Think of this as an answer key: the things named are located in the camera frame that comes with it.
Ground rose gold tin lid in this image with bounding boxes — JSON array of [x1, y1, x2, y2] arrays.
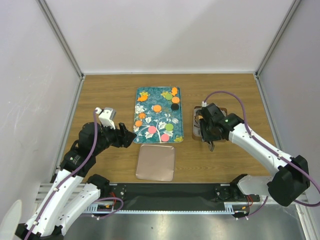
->
[[135, 144, 176, 182]]

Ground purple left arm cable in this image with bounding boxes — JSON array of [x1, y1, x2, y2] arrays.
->
[[24, 109, 125, 240]]

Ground aluminium cable rail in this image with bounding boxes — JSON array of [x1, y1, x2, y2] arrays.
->
[[34, 183, 310, 215]]

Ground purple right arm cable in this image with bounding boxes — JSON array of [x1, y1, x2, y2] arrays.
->
[[201, 91, 320, 221]]

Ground orange leaf cookie top right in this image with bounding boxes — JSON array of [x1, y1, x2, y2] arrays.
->
[[171, 87, 178, 96]]

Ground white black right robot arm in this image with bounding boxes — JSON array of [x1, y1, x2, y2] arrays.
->
[[195, 103, 310, 207]]

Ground teal floral serving tray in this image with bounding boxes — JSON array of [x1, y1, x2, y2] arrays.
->
[[133, 86, 184, 144]]

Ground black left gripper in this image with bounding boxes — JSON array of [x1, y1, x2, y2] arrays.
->
[[92, 121, 137, 155]]

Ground black round cookie right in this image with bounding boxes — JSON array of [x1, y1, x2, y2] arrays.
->
[[171, 103, 180, 111]]

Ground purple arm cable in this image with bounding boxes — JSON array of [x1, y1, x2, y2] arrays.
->
[[24, 109, 125, 240], [201, 91, 320, 221]]

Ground green round cookie lower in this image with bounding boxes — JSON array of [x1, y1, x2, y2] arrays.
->
[[165, 123, 174, 131]]

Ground orange round cookie upper right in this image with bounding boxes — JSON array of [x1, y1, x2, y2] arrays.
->
[[171, 96, 180, 104]]

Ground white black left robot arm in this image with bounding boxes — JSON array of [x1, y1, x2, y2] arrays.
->
[[15, 122, 137, 240]]

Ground green round cookie upper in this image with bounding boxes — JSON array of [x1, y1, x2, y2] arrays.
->
[[165, 93, 173, 101]]

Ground metal slotted tongs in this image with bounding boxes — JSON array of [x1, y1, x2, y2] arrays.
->
[[206, 141, 215, 152]]

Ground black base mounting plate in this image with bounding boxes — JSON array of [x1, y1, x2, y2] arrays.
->
[[110, 183, 260, 212]]

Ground orange pumpkin cookie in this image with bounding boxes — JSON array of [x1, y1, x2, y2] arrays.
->
[[138, 112, 146, 119]]

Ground pink round cookie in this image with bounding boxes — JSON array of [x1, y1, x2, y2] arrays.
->
[[160, 134, 170, 142], [148, 126, 157, 134]]

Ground green round cookie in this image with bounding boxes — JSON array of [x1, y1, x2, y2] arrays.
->
[[165, 123, 174, 131], [165, 93, 173, 101]]

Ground orange round cookie centre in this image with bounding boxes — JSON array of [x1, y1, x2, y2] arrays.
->
[[153, 105, 162, 113]]

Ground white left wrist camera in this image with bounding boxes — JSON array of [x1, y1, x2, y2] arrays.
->
[[94, 107, 116, 130]]

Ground rose gold cookie tin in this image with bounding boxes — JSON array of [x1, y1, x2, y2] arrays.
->
[[192, 105, 228, 142]]

